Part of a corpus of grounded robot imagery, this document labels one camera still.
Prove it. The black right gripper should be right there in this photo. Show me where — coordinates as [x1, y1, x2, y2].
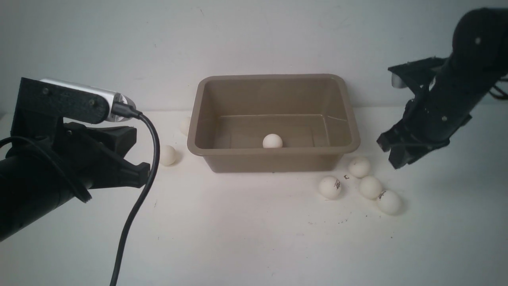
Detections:
[376, 99, 472, 170]

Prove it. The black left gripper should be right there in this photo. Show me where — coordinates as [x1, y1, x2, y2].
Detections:
[56, 122, 150, 189]

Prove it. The white ping-pong ball front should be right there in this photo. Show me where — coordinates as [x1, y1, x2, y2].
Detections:
[376, 190, 402, 215]

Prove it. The white ping-pong ball red logo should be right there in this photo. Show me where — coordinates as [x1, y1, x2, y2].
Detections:
[318, 176, 342, 200]

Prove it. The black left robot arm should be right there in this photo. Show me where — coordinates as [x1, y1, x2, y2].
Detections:
[0, 122, 150, 241]

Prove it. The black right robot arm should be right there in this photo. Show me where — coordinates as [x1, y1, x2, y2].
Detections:
[376, 8, 508, 170]

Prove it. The tan plastic bin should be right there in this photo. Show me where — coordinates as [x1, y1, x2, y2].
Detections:
[187, 74, 361, 173]

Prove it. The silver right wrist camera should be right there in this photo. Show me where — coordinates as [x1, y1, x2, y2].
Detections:
[391, 73, 407, 89]

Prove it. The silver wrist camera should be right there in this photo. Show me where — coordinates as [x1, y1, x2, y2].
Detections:
[40, 78, 137, 122]
[391, 73, 407, 89]

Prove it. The black left camera cable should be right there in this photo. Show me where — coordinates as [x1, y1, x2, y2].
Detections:
[109, 101, 161, 286]

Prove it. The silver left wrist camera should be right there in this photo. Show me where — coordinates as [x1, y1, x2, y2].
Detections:
[40, 78, 137, 122]

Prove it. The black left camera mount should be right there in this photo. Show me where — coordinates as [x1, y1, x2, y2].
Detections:
[11, 77, 110, 141]

